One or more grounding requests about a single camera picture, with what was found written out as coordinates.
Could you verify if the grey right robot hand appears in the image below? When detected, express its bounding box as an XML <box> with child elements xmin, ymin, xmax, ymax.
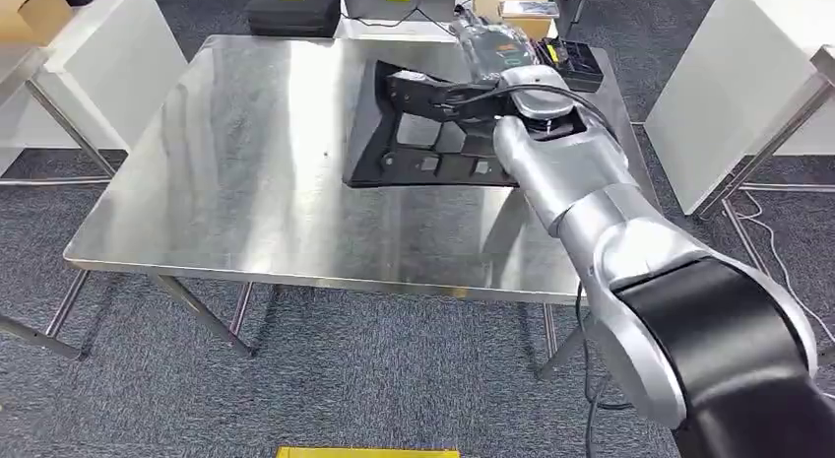
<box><xmin>450</xmin><ymin>12</ymin><xmax>546</xmax><ymax>90</ymax></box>

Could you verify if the black plastic frame part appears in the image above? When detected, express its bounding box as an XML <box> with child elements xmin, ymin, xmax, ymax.
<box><xmin>344</xmin><ymin>56</ymin><xmax>523</xmax><ymax>190</ymax></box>

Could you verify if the brown cardboard box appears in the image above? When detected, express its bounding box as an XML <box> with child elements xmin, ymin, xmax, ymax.
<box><xmin>472</xmin><ymin>0</ymin><xmax>557</xmax><ymax>41</ymax></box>

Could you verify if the flat pale book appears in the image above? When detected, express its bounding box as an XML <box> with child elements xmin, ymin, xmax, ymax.
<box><xmin>498</xmin><ymin>0</ymin><xmax>561</xmax><ymax>20</ymax></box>

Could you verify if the black tray of parts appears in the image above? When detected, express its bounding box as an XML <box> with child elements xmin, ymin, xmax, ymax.
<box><xmin>540</xmin><ymin>39</ymin><xmax>606</xmax><ymax>93</ymax></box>

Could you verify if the grey case with yellow label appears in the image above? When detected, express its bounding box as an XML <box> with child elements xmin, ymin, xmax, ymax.
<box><xmin>342</xmin><ymin>0</ymin><xmax>458</xmax><ymax>23</ymax></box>

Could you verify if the black case with yellow label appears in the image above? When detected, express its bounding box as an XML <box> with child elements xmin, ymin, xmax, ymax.
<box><xmin>245</xmin><ymin>0</ymin><xmax>343</xmax><ymax>38</ymax></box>

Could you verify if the white table with metal legs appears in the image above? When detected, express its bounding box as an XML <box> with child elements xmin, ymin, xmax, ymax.
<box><xmin>0</xmin><ymin>0</ymin><xmax>190</xmax><ymax>187</ymax></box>
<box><xmin>644</xmin><ymin>0</ymin><xmax>835</xmax><ymax>277</ymax></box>

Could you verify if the steel table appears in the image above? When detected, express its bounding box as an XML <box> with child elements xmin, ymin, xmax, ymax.
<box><xmin>0</xmin><ymin>33</ymin><xmax>664</xmax><ymax>381</ymax></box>

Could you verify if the yellow floor tape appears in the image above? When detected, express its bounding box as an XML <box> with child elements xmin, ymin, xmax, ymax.
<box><xmin>274</xmin><ymin>446</ymin><xmax>462</xmax><ymax>458</ymax></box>

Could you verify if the open cardboard box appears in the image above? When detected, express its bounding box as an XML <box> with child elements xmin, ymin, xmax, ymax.
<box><xmin>0</xmin><ymin>0</ymin><xmax>74</xmax><ymax>46</ymax></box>

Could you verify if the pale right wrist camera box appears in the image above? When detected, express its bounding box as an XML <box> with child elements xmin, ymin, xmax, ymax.
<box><xmin>500</xmin><ymin>66</ymin><xmax>577</xmax><ymax>121</ymax></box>

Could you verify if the thin black table cable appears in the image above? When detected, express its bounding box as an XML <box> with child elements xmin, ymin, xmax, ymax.
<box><xmin>351</xmin><ymin>3</ymin><xmax>459</xmax><ymax>36</ymax></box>

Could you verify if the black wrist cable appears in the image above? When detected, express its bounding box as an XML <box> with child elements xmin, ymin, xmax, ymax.
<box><xmin>446</xmin><ymin>83</ymin><xmax>618</xmax><ymax>143</ymax></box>

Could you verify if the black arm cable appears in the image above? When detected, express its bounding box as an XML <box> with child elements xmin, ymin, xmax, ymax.
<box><xmin>573</xmin><ymin>282</ymin><xmax>633</xmax><ymax>458</ymax></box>

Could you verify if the white floor cable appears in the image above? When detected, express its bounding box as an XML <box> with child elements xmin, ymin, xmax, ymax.
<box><xmin>736</xmin><ymin>192</ymin><xmax>835</xmax><ymax>349</ymax></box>

